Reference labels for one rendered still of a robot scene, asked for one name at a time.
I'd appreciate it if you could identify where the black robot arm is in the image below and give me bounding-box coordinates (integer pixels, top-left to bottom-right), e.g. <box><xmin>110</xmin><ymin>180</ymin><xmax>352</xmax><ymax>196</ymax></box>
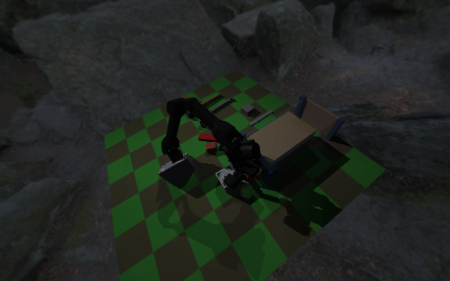
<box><xmin>161</xmin><ymin>97</ymin><xmax>262</xmax><ymax>179</ymax></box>

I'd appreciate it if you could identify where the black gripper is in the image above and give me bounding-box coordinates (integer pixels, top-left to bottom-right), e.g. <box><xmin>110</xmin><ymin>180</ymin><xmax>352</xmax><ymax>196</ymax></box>
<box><xmin>223</xmin><ymin>158</ymin><xmax>249</xmax><ymax>190</ymax></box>

